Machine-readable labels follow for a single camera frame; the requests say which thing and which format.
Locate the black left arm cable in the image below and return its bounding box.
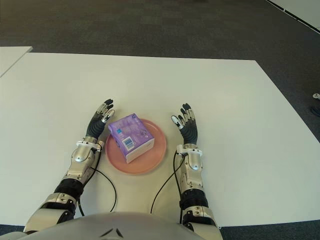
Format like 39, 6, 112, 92
77, 147, 118, 217

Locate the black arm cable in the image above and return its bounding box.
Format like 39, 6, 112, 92
149, 152, 187, 225
77, 147, 118, 217

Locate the pink round plate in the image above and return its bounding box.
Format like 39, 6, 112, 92
105, 118, 168, 176

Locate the purple tissue paper pack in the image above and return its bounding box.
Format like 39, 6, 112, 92
108, 112, 155, 165

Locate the white side table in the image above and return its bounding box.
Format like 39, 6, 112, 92
0, 45, 33, 78

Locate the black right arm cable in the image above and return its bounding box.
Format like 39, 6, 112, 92
149, 152, 187, 225

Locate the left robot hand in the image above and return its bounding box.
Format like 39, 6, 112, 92
86, 99, 116, 139

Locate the white desk with black edge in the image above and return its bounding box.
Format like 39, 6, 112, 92
264, 0, 320, 32

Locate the silver robot torso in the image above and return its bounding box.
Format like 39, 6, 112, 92
0, 211, 223, 240

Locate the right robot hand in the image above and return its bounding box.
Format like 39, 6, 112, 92
170, 102, 199, 146

